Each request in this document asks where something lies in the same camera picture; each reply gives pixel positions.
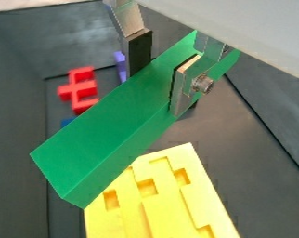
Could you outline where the blue rectangular block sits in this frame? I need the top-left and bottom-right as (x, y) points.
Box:
(61, 116), (77, 128)

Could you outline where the yellow slotted board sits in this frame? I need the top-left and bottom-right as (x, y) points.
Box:
(84, 143), (240, 238)

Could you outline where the green rectangular block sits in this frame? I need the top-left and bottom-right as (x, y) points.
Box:
(28, 29), (242, 210)

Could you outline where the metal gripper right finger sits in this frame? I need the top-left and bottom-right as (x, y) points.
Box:
(168, 32), (227, 116)

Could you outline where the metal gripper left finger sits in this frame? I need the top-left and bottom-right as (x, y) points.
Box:
(103, 0), (152, 77)

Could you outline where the red branched block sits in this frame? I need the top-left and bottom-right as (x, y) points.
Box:
(57, 66), (100, 115)

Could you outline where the purple stepped block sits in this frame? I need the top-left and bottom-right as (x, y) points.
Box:
(115, 51), (127, 83)

